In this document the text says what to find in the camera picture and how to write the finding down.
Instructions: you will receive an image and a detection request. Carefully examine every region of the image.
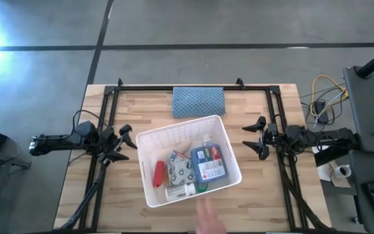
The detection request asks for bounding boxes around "white pill bottle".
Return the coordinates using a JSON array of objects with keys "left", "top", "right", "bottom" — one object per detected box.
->
[{"left": 164, "top": 182, "right": 197, "bottom": 203}]

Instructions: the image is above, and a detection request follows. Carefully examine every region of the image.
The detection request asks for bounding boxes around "black equipment stand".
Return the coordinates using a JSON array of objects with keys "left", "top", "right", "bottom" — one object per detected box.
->
[{"left": 0, "top": 136, "right": 32, "bottom": 202}]

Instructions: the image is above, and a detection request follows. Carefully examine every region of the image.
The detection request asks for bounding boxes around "person's hand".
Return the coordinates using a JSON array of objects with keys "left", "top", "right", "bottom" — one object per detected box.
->
[{"left": 194, "top": 196, "right": 227, "bottom": 234}]

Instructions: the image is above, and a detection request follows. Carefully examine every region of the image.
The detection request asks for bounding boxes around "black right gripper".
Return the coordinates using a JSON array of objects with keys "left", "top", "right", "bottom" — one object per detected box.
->
[{"left": 242, "top": 116, "right": 279, "bottom": 161}]

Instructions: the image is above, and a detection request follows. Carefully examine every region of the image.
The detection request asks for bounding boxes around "white mug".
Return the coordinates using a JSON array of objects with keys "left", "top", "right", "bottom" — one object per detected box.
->
[{"left": 332, "top": 164, "right": 352, "bottom": 179}]

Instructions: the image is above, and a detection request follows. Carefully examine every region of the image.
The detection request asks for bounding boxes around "white cable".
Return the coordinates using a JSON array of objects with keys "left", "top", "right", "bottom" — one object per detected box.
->
[{"left": 299, "top": 83, "right": 349, "bottom": 124}]

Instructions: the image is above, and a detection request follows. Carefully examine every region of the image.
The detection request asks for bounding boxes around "yellow cable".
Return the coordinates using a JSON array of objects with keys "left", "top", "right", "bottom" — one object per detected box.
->
[{"left": 310, "top": 75, "right": 349, "bottom": 118}]

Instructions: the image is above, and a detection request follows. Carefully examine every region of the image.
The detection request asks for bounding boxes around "black power adapter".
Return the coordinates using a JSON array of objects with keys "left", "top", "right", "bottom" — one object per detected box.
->
[{"left": 314, "top": 99, "right": 330, "bottom": 124}]

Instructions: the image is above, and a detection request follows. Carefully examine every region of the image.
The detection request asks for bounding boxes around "white pouch blue print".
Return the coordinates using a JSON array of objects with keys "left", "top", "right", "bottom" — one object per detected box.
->
[{"left": 168, "top": 155, "right": 197, "bottom": 187}]

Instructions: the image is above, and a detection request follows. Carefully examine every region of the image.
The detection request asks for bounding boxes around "blue first aid kit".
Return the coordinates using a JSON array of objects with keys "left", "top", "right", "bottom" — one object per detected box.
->
[{"left": 190, "top": 145, "right": 229, "bottom": 185}]

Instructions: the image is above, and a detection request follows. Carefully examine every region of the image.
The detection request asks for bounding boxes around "black aluminium rig frame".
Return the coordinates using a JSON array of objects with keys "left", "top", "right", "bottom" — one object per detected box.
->
[{"left": 53, "top": 77, "right": 332, "bottom": 233}]

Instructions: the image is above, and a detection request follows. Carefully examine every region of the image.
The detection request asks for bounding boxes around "dark gray desk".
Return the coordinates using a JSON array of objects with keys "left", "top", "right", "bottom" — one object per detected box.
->
[{"left": 342, "top": 66, "right": 374, "bottom": 154}]

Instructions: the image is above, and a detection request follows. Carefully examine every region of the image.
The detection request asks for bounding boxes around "blue patterned cloth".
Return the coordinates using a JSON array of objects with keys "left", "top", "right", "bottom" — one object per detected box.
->
[{"left": 171, "top": 86, "right": 226, "bottom": 118}]

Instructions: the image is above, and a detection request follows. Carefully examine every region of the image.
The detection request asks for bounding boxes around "dark gray side table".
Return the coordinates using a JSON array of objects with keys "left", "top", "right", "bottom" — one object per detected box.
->
[{"left": 347, "top": 149, "right": 374, "bottom": 234}]

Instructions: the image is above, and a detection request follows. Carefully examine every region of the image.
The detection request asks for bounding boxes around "white plastic lattice basket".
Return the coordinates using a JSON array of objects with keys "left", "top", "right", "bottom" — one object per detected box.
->
[{"left": 135, "top": 114, "right": 243, "bottom": 209}]

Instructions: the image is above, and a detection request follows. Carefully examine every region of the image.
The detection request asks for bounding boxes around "white paper napkin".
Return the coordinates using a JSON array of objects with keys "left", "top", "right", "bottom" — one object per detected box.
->
[{"left": 316, "top": 161, "right": 352, "bottom": 189}]

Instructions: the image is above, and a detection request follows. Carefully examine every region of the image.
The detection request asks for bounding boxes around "red package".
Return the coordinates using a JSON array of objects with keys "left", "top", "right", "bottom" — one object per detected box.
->
[{"left": 152, "top": 160, "right": 166, "bottom": 189}]

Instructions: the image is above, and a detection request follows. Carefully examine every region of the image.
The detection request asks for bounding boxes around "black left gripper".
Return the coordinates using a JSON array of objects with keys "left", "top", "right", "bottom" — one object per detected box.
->
[{"left": 97, "top": 123, "right": 138, "bottom": 167}]

